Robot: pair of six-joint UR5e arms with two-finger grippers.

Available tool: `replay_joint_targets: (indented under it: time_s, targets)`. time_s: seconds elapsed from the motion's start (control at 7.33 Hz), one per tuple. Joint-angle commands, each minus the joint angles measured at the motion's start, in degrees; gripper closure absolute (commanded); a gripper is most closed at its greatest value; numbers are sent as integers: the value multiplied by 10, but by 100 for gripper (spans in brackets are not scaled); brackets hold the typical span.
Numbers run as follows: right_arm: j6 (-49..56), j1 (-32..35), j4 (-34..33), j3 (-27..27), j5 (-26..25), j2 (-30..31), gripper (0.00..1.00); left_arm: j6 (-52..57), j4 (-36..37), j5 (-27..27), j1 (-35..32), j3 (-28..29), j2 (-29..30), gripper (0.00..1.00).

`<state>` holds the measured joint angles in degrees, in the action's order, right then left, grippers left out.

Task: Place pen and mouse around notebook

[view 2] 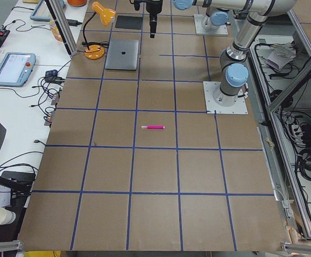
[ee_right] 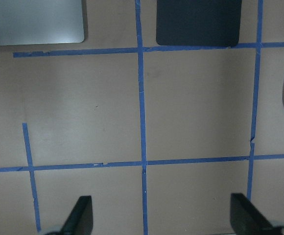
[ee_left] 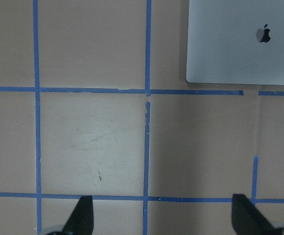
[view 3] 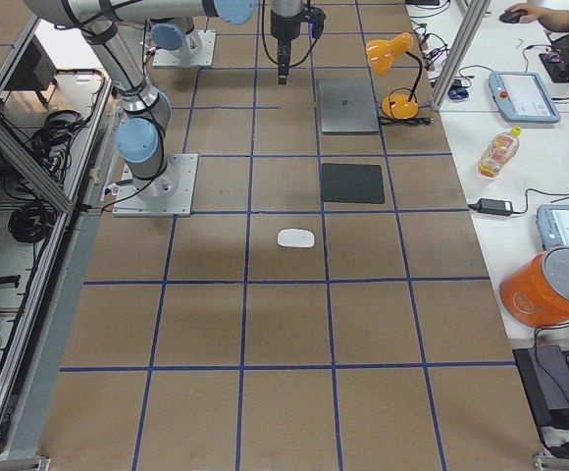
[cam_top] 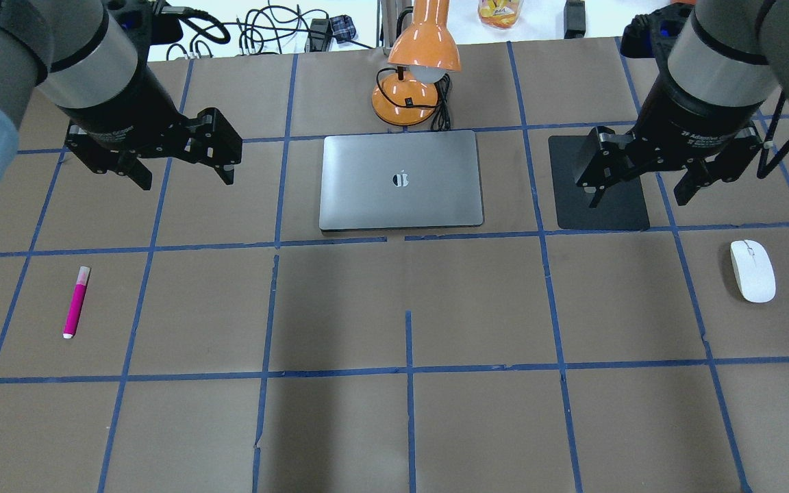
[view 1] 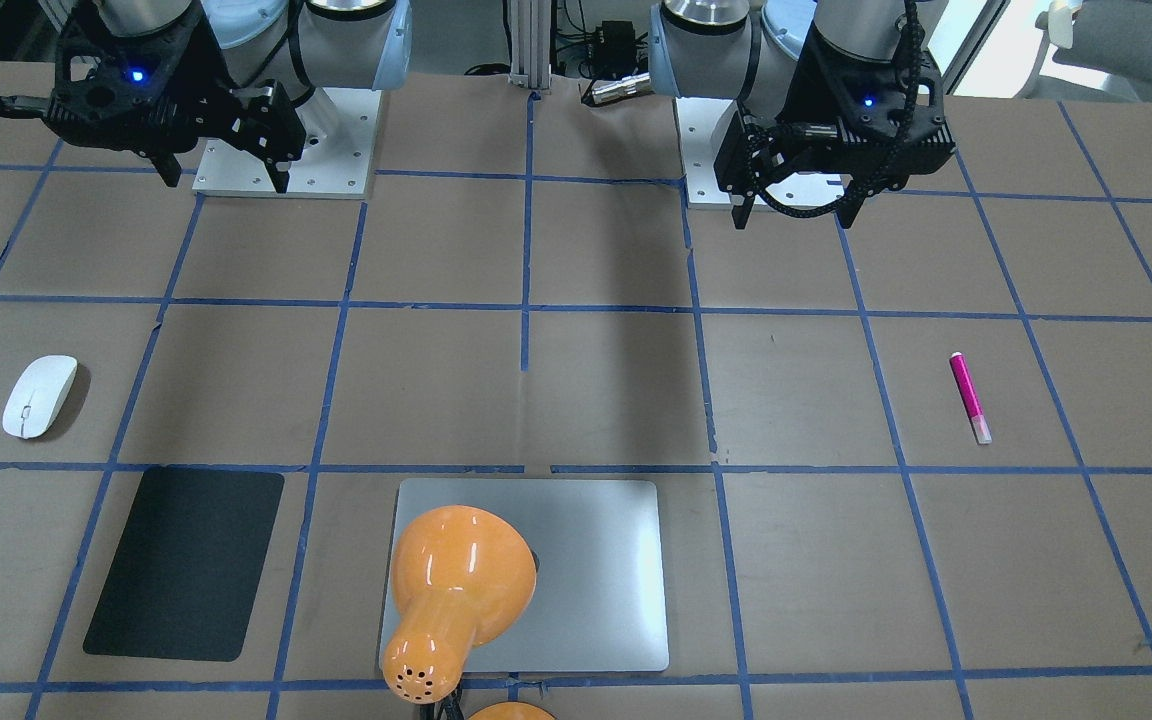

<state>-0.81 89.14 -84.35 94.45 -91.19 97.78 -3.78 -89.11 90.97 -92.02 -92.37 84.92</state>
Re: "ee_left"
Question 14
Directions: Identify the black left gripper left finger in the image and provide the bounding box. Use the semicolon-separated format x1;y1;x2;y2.
62;196;94;235

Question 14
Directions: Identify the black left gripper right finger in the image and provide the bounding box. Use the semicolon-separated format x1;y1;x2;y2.
231;194;278;235

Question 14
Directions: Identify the silver closed laptop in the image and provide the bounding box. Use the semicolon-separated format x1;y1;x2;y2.
186;0;284;85

